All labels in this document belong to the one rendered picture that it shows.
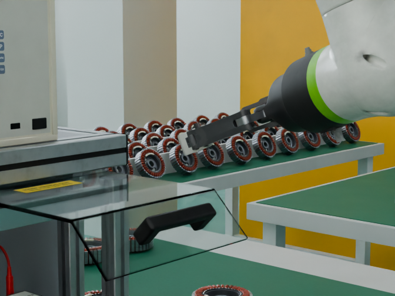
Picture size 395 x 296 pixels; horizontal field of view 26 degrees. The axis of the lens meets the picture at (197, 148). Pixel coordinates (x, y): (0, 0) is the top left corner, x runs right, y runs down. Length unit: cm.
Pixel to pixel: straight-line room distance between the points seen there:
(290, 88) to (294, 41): 376
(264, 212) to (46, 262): 124
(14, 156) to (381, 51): 51
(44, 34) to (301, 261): 97
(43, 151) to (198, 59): 651
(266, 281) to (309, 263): 18
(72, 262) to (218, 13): 624
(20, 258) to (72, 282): 9
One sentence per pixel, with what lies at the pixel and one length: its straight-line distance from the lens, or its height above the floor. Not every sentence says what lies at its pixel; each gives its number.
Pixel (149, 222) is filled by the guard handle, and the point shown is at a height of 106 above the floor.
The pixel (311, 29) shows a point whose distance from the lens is 468.
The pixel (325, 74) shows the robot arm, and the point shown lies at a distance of 94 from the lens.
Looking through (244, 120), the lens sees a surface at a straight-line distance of 104.
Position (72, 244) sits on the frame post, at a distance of 134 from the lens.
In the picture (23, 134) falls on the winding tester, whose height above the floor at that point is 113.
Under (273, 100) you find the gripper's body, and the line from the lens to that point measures 103.
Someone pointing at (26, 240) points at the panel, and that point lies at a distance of 136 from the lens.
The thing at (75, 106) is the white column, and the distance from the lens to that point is 524.
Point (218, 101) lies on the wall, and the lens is 752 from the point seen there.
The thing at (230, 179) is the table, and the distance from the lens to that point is 306.
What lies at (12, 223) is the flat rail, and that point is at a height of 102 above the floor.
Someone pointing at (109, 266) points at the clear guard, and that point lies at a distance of 93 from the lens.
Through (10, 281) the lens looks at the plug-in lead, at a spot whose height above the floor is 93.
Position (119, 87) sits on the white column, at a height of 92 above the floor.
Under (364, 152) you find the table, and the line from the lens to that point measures 381.
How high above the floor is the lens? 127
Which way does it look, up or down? 8 degrees down
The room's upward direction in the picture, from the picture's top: straight up
